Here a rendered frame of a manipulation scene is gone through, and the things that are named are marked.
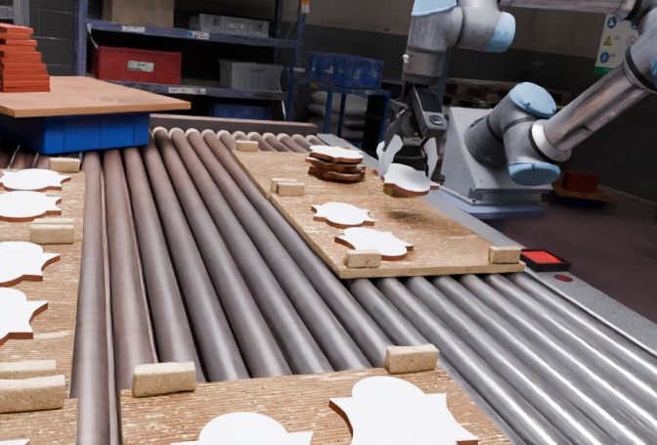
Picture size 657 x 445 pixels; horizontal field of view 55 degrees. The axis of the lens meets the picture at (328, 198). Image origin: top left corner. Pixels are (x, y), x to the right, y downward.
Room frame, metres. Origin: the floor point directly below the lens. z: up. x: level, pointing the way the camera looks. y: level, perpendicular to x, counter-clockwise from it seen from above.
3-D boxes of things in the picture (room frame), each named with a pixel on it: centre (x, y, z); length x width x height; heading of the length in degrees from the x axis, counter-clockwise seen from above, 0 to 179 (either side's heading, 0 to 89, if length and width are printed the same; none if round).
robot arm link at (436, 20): (1.24, -0.15, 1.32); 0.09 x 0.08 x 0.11; 99
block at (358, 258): (0.94, -0.07, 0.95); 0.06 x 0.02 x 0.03; 112
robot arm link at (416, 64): (1.24, -0.15, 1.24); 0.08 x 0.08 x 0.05
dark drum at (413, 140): (5.41, -0.51, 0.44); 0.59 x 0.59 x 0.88
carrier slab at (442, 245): (1.17, -0.12, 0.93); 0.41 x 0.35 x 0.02; 22
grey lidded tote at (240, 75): (5.74, 0.83, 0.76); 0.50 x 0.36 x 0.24; 122
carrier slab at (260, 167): (1.55, 0.04, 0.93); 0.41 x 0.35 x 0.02; 21
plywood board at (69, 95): (1.69, 0.76, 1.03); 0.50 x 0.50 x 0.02; 56
